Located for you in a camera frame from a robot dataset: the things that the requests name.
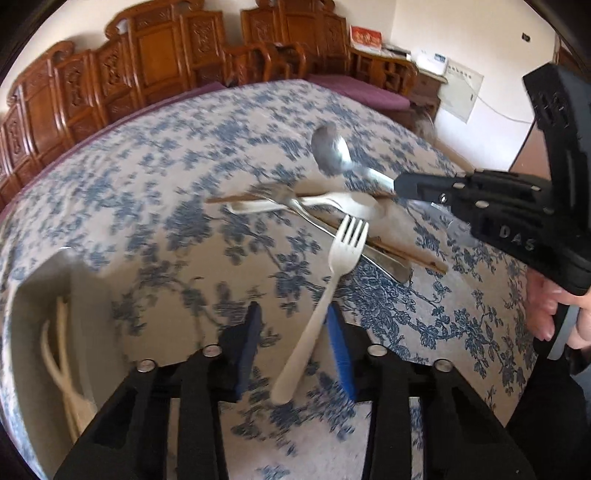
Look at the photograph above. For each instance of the white plastic fork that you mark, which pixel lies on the white plastic fork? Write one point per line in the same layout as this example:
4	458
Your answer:
344	251

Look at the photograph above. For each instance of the wooden side table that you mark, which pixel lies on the wooden side table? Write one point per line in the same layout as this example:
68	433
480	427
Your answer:
427	90

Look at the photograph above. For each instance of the carved wooden sofa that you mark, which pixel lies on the carved wooden sofa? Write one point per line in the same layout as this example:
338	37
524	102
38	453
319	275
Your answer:
138	55

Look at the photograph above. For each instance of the white wall cabinet door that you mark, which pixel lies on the white wall cabinet door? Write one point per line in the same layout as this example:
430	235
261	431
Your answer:
461	92

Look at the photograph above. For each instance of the metal fork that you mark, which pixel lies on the metal fork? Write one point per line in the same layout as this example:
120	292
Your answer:
388	265

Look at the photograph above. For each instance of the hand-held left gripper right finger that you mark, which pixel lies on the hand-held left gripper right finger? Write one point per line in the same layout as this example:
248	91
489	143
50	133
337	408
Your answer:
341	355

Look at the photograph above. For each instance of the clear plastic bag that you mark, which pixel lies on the clear plastic bag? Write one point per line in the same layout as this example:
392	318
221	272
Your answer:
422	122

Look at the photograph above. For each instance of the purple armchair cushion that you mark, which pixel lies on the purple armchair cushion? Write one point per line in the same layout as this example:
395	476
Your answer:
364	92

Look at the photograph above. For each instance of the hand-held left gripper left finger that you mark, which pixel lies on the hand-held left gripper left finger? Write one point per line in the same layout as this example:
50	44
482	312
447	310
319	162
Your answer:
247	350

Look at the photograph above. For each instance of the blue floral tablecloth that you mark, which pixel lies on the blue floral tablecloth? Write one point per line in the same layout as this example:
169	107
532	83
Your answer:
184	161

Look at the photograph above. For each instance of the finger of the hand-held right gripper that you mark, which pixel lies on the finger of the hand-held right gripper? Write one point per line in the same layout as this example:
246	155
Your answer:
425	187

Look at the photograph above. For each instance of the grey metal tin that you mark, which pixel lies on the grey metal tin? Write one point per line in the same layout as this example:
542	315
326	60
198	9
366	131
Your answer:
92	300

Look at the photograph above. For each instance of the white plastic spoon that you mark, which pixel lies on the white plastic spoon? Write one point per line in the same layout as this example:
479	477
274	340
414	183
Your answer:
323	201

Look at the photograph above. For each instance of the person's right hand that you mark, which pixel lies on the person's right hand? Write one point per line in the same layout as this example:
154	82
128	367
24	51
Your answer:
542	314

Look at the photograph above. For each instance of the white box with blue print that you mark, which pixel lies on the white box with blue print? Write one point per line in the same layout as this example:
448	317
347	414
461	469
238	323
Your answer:
431	62

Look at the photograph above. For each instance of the carved wooden armchair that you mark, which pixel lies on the carved wooden armchair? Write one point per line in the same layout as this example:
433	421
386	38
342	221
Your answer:
314	32

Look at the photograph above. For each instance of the metal spoon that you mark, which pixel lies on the metal spoon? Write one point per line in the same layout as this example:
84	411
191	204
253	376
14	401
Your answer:
330	147

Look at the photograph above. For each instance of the person's dark clothing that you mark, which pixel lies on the person's dark clothing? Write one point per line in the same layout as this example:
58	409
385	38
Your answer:
554	415

